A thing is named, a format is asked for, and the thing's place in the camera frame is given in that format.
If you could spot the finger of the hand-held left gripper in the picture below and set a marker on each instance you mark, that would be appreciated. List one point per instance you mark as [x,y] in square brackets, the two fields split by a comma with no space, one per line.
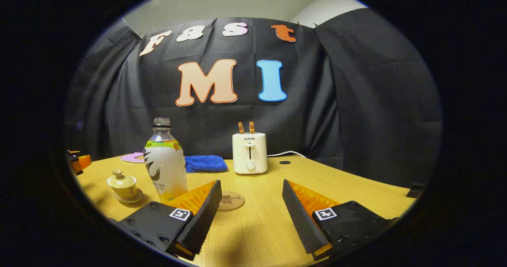
[84,162]

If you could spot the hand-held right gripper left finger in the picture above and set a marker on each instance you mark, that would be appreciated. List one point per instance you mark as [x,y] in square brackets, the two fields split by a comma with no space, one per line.
[204,219]

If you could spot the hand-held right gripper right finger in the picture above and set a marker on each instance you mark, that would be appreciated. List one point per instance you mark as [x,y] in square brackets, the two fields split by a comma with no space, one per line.
[301,223]

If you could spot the round wooden coaster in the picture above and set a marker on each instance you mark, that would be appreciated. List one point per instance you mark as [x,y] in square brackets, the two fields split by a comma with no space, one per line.
[233,200]

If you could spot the clear plastic water bottle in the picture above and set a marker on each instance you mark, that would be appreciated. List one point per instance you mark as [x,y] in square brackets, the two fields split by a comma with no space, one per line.
[166,168]

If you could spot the pink letter cutout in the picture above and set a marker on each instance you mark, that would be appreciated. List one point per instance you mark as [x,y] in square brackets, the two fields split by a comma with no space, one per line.
[132,158]

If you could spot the blue towel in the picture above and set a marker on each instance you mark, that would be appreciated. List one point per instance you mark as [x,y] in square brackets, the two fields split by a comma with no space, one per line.
[206,164]

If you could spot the cream ceramic saucer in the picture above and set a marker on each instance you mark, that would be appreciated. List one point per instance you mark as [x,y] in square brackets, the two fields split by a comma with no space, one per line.
[136,199]

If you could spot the white toaster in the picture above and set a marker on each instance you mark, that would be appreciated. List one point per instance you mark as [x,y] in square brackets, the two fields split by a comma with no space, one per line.
[249,152]

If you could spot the toast slice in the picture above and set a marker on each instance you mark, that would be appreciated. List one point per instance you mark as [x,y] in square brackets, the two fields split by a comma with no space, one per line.
[251,127]
[241,127]

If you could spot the black backdrop cloth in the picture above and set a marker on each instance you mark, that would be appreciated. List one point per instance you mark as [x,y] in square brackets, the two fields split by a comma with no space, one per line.
[317,120]

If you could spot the small black block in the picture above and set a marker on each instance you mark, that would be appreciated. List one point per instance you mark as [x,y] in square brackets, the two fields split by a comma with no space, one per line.
[416,191]

